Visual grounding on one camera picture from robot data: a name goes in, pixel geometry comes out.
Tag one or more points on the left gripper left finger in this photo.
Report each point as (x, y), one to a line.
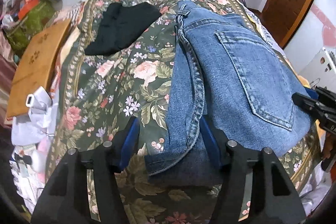
(65, 196)

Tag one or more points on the wooden lap desk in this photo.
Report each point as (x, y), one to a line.
(36, 66)

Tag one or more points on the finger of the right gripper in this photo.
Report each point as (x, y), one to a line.
(307, 104)
(311, 92)

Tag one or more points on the black folded garment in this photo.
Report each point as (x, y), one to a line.
(120, 27)

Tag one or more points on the orange box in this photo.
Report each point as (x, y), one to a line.
(26, 8)

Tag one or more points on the green storage basket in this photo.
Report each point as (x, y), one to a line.
(33, 23)

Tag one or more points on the white wardrobe sliding door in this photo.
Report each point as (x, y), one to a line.
(316, 31)

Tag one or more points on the floral green bedspread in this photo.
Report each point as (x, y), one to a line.
(99, 93)

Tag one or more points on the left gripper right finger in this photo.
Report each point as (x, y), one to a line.
(274, 198)

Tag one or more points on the blue denim jeans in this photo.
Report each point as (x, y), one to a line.
(224, 70)

